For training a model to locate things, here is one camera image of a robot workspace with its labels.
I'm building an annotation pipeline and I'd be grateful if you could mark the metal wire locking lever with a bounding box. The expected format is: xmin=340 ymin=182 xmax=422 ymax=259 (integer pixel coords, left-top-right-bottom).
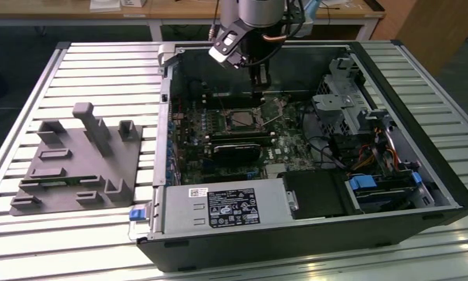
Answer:
xmin=264 ymin=111 xmax=288 ymax=126

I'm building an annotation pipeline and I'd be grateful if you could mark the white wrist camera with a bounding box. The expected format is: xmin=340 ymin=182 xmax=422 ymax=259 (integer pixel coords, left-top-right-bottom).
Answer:
xmin=208 ymin=19 xmax=250 ymax=70

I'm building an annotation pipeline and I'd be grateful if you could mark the wooden desk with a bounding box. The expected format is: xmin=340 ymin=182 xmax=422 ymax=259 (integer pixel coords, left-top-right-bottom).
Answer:
xmin=0 ymin=0 xmax=386 ymax=42

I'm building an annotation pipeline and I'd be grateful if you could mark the wooden cabinet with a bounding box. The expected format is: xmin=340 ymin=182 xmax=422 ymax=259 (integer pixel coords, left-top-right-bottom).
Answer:
xmin=373 ymin=0 xmax=468 ymax=76

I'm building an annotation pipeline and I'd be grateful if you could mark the black graphics card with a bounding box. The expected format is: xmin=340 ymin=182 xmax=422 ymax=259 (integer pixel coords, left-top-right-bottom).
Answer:
xmin=212 ymin=142 xmax=260 ymax=162

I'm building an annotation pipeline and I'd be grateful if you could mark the metal socket cover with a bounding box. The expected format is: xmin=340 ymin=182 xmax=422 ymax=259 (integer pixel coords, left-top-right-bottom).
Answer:
xmin=261 ymin=98 xmax=293 ymax=118

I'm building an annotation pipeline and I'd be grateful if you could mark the coloured power wire bundle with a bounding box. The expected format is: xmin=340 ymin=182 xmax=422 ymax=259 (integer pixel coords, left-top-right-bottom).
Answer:
xmin=352 ymin=143 xmax=401 ymax=172

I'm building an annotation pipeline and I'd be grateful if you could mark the silver CPU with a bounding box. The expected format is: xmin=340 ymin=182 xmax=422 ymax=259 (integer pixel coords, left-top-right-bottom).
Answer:
xmin=228 ymin=110 xmax=260 ymax=129

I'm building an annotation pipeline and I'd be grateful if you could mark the green motherboard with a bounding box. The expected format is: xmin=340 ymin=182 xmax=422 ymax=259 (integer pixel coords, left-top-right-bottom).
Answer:
xmin=169 ymin=87 xmax=324 ymax=187

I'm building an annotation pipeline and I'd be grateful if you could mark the copper cable sleeve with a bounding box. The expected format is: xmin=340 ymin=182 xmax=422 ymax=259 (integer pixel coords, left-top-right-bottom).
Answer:
xmin=261 ymin=33 xmax=288 ymax=44

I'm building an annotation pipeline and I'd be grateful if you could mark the blue disk carrier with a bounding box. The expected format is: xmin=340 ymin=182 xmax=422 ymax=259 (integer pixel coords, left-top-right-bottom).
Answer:
xmin=345 ymin=174 xmax=378 ymax=194

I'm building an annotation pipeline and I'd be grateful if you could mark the installed RAM stick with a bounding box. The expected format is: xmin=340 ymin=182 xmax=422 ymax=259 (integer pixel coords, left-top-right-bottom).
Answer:
xmin=209 ymin=131 xmax=276 ymax=147

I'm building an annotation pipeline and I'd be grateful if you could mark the black plastic housing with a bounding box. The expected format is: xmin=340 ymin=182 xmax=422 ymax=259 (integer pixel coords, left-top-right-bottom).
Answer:
xmin=282 ymin=169 xmax=354 ymax=221

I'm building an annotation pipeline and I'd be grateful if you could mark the blue cable plug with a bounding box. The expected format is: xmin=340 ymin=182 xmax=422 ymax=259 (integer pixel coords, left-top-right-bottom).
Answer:
xmin=127 ymin=206 xmax=150 ymax=224

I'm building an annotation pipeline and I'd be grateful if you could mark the grey power supply unit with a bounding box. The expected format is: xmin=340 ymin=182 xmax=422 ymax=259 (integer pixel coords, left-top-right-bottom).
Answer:
xmin=149 ymin=178 xmax=297 ymax=237

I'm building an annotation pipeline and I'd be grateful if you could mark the grey metal drive cage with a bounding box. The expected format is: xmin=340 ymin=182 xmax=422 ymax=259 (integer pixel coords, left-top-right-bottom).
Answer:
xmin=309 ymin=57 xmax=389 ymax=137

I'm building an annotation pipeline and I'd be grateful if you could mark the green RAM stick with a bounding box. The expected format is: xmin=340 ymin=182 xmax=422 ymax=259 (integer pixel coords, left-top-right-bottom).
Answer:
xmin=35 ymin=178 xmax=82 ymax=187

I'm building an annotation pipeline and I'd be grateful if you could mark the white paper box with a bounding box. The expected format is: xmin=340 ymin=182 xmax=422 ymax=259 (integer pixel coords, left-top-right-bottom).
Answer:
xmin=89 ymin=0 xmax=122 ymax=12

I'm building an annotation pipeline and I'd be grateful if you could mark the grey parts rack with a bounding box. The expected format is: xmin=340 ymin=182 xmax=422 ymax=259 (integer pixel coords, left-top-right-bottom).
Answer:
xmin=9 ymin=102 xmax=145 ymax=217

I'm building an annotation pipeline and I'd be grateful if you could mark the silver chipset heat sink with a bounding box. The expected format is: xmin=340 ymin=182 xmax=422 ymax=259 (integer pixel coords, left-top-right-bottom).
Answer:
xmin=264 ymin=163 xmax=288 ymax=179

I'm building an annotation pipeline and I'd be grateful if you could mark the black open PC case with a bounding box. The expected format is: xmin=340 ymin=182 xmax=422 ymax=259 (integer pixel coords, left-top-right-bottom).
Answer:
xmin=134 ymin=40 xmax=468 ymax=273

